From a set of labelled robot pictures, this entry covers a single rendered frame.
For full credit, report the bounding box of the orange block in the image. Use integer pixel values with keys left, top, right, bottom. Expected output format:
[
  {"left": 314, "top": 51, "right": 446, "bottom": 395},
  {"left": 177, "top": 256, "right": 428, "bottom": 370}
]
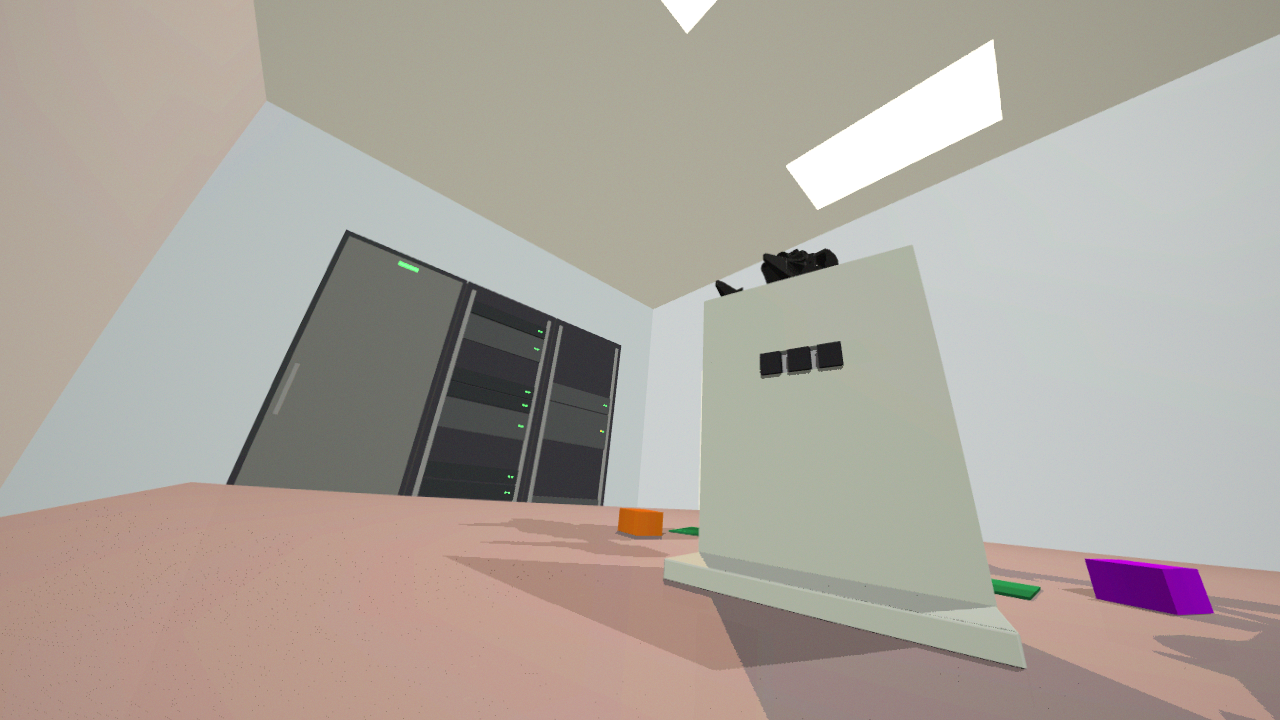
[{"left": 618, "top": 509, "right": 663, "bottom": 536}]

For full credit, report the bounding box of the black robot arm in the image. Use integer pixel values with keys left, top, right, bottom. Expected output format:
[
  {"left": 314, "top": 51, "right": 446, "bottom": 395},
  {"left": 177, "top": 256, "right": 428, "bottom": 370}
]
[{"left": 762, "top": 249, "right": 808, "bottom": 284}]

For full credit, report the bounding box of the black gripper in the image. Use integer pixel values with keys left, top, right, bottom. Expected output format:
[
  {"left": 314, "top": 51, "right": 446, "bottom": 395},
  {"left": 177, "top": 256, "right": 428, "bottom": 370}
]
[{"left": 716, "top": 249, "right": 838, "bottom": 296}]

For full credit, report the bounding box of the pale grey panel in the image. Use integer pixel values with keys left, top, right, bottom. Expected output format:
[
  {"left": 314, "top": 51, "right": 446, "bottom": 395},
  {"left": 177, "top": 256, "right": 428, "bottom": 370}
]
[{"left": 664, "top": 245, "right": 1027, "bottom": 667}]

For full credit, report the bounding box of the purple rectangular block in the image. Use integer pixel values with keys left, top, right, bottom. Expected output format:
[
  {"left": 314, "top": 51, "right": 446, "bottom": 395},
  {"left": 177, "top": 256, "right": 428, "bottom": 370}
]
[{"left": 1085, "top": 559, "right": 1213, "bottom": 615}]

